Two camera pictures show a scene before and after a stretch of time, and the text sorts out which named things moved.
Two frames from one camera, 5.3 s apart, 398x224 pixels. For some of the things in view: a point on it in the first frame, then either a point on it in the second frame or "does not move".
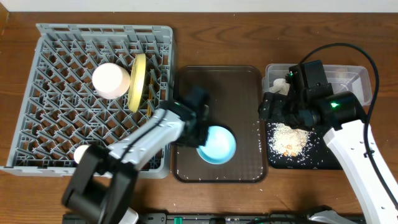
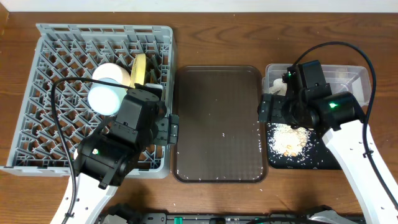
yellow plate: (137, 83) does not move
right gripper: (275, 115) does not move
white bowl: (111, 81) does not move
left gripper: (201, 141) to (168, 129)
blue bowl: (220, 147) to (106, 100)
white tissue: (280, 86) does not move
